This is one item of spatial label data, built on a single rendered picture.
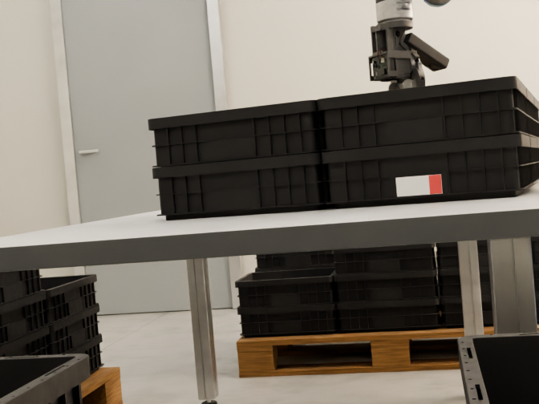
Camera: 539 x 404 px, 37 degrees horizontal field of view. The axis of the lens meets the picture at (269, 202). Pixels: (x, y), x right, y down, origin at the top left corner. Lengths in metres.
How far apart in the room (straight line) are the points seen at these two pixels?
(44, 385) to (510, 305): 0.72
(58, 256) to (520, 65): 3.88
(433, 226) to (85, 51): 4.27
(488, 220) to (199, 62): 3.96
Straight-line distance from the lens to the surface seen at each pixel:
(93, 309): 2.97
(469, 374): 0.73
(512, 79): 1.62
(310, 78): 4.94
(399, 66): 1.70
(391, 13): 1.72
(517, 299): 1.29
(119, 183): 5.19
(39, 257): 1.37
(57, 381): 0.88
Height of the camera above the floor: 0.77
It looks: 2 degrees down
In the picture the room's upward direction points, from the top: 5 degrees counter-clockwise
